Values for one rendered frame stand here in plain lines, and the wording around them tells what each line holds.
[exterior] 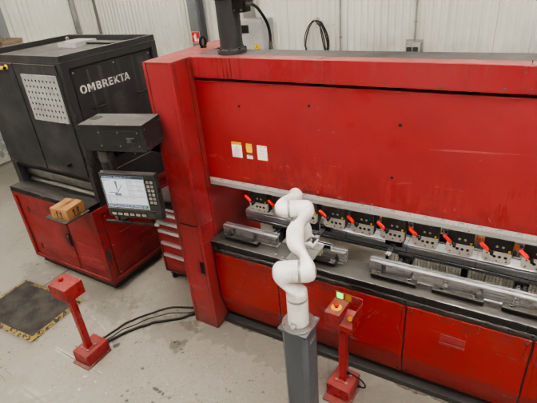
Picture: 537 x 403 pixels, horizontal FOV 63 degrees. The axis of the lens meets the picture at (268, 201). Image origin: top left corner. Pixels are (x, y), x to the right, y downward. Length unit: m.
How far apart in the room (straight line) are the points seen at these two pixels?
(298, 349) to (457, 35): 5.11
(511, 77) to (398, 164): 0.73
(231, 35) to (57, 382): 2.99
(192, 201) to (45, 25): 6.84
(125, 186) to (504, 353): 2.70
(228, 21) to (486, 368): 2.74
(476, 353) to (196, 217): 2.13
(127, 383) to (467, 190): 2.86
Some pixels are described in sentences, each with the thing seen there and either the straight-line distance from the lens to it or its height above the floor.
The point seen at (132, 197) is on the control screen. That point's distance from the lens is 3.30.
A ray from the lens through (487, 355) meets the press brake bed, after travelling 3.21.
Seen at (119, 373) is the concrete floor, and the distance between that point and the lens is 4.00.
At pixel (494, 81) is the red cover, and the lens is 2.45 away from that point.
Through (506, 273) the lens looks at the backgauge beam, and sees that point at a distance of 3.26.
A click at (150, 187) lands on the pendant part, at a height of 1.50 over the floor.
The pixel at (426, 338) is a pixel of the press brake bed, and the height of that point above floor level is 0.54.
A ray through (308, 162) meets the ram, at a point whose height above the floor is 1.64.
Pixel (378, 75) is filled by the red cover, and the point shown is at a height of 2.22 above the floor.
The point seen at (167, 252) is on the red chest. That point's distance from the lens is 4.54.
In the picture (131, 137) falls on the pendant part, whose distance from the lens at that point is 3.10.
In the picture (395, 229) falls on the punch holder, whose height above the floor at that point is 1.27.
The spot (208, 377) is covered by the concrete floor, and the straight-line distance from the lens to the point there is 3.74.
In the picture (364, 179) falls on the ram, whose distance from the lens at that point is 2.80.
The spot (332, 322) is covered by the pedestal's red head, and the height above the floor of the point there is 0.70.
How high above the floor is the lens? 2.80
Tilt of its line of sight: 28 degrees down
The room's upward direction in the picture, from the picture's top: 5 degrees counter-clockwise
